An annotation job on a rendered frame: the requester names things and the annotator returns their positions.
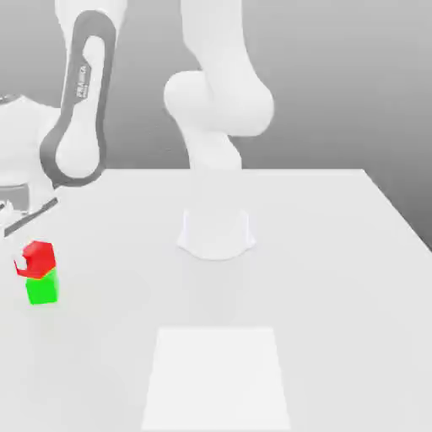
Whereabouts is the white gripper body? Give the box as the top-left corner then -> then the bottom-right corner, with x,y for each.
0,197 -> 61,259

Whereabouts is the small red cube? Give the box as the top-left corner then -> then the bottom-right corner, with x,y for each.
13,240 -> 57,280

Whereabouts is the small green cube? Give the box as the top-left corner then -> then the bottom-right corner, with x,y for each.
25,267 -> 60,306

